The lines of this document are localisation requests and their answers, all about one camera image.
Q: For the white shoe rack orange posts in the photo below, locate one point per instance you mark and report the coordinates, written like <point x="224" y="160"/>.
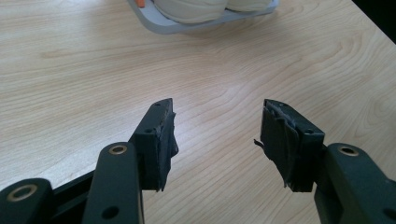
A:
<point x="162" y="26"/>

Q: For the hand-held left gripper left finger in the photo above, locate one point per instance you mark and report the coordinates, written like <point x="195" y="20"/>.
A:
<point x="155" y="149"/>

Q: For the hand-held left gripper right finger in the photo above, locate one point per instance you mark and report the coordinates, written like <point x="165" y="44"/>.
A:
<point x="295" y="149"/>

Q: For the cream clog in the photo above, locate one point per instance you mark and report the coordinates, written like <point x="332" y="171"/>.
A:
<point x="190" y="12"/>

